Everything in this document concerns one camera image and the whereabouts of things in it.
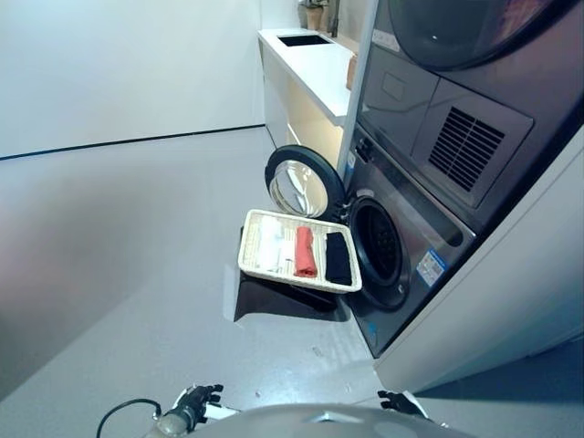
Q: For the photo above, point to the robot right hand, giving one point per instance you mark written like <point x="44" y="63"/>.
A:
<point x="400" y="402"/>

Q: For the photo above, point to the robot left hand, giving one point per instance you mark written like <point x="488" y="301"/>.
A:
<point x="194" y="400"/>

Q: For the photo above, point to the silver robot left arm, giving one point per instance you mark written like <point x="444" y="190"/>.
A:
<point x="175" y="420"/>

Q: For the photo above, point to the grey front-load washing machine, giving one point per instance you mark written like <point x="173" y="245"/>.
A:
<point x="401" y="255"/>

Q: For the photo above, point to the round washing machine door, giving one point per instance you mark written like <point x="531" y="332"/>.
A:
<point x="301" y="182"/>

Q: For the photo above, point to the grey robot torso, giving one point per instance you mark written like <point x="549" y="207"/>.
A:
<point x="319" y="422"/>

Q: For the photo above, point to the white cabinet side panel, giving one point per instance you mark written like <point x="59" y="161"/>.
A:
<point x="493" y="292"/>

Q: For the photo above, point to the black folded cloth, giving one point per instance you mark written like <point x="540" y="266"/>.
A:
<point x="337" y="257"/>

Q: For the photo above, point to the white folded cloth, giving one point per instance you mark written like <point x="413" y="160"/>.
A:
<point x="273" y="248"/>

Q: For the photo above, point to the red folded cloth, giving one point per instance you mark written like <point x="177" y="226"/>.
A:
<point x="305" y="252"/>

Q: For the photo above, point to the white woven laundry basket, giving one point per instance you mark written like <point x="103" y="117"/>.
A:
<point x="299" y="248"/>

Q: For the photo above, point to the white counter cabinet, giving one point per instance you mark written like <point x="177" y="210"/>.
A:
<point x="305" y="96"/>

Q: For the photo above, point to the grey stacked dryer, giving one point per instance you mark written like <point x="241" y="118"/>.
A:
<point x="461" y="86"/>

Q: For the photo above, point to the black countertop sink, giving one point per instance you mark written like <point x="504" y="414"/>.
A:
<point x="303" y="40"/>

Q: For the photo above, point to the potted plant in vase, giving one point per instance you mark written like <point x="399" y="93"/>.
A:
<point x="313" y="13"/>

